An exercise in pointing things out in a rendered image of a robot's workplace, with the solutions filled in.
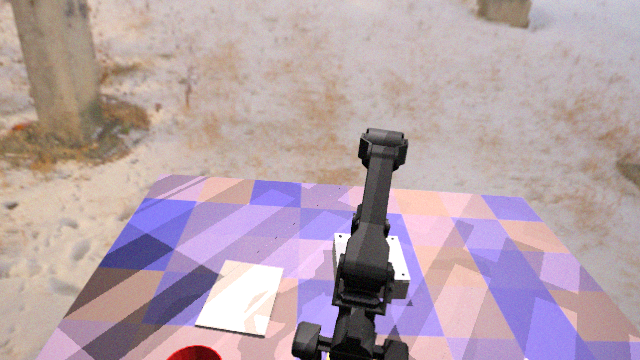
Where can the red plastic cup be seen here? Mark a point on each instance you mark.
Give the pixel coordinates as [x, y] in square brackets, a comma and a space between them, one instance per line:
[196, 352]

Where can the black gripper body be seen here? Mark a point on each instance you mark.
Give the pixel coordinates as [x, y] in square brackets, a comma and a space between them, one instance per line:
[307, 341]

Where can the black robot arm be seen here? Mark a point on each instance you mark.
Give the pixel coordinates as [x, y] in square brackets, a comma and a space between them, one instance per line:
[365, 266]

